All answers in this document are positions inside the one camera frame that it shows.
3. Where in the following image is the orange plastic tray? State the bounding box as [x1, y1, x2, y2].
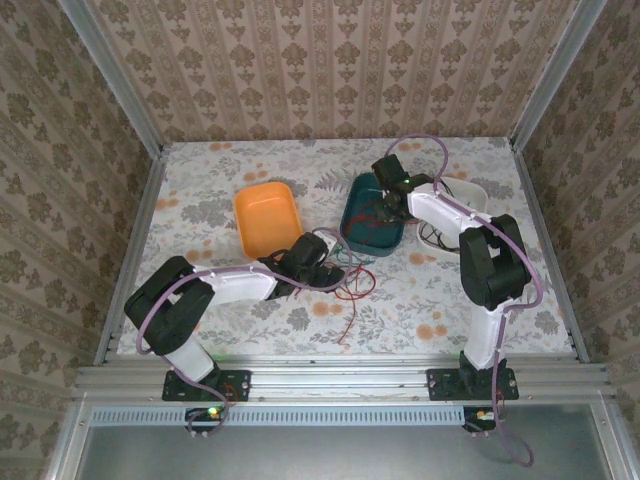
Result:
[233, 181, 304, 261]

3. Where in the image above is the thin red cable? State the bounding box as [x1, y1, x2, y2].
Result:
[330, 196, 401, 347]

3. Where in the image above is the thin black cable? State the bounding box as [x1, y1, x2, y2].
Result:
[418, 179, 464, 252]

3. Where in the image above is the white plastic tray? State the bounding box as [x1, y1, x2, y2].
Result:
[416, 175, 490, 255]

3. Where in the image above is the teal plastic tray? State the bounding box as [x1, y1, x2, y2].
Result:
[339, 172, 407, 259]

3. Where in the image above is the floral patterned table cover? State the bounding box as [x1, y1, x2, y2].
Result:
[119, 137, 574, 357]

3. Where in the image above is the small black controller board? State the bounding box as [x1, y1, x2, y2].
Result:
[184, 406, 228, 435]
[462, 406, 500, 434]

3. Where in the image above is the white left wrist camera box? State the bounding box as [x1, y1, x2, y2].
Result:
[312, 228, 342, 257]

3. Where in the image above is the aluminium front frame rail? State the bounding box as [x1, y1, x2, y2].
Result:
[72, 355, 609, 402]

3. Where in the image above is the grey slotted cable duct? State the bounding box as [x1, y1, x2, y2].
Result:
[91, 405, 466, 428]

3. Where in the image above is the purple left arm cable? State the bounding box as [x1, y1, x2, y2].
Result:
[135, 227, 355, 442]

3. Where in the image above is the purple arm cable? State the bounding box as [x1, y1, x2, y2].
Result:
[388, 133, 545, 469]
[135, 227, 355, 442]

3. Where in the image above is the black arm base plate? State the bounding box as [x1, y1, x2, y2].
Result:
[426, 367, 520, 401]
[163, 368, 252, 402]

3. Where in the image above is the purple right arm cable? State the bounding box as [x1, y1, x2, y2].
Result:
[388, 133, 545, 469]

